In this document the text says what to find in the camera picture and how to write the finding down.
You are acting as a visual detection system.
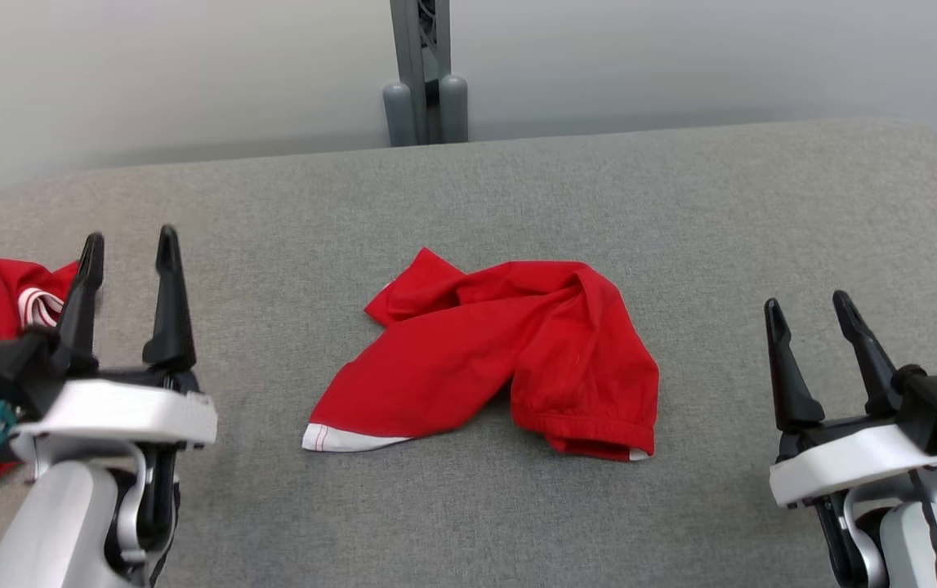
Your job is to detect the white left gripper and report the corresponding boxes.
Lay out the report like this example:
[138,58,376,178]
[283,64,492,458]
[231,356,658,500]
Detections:
[11,225,218,572]

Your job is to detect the red shorts with white trim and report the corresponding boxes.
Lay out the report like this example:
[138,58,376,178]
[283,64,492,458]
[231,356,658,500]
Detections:
[302,247,661,462]

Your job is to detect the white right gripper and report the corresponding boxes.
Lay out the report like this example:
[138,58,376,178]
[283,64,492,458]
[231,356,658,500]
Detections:
[765,290,937,588]

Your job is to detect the grey metal stand post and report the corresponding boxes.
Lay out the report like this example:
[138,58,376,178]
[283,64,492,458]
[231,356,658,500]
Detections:
[382,0,469,148]

